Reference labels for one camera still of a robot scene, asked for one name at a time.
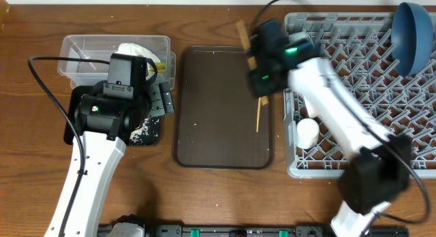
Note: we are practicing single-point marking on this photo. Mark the wooden chopstick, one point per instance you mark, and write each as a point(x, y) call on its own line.
point(258, 114)
point(244, 38)

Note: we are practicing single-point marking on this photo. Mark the rice food scraps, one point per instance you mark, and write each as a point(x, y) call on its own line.
point(147, 134)

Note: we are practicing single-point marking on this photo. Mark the small white green cup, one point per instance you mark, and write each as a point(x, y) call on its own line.
point(307, 133)

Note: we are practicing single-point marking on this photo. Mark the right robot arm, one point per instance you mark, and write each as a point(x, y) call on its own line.
point(378, 170)

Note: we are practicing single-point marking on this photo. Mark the grey dishwasher rack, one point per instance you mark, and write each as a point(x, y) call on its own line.
point(359, 49)

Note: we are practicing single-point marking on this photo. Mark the clear plastic bin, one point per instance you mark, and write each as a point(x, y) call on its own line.
point(101, 47)

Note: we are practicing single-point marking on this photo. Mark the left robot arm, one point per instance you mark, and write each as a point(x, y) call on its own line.
point(102, 125)

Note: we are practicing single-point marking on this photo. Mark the black rectangular tray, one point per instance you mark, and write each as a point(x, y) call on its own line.
point(76, 95)

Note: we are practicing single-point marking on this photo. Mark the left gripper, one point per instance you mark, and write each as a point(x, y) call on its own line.
point(163, 103)

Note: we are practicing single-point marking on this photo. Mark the yellow snack wrapper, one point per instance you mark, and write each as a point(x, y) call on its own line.
point(161, 67)

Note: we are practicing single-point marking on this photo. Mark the white napkin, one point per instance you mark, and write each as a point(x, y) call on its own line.
point(137, 50)

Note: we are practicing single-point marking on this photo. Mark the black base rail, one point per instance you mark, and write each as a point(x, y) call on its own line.
point(133, 225)

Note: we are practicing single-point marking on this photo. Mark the dark brown serving tray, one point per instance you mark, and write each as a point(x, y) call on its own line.
point(217, 113)

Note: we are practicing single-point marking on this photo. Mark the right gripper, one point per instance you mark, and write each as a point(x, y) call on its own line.
point(261, 88)

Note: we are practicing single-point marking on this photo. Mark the dark blue plate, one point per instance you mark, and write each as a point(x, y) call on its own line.
point(412, 34)

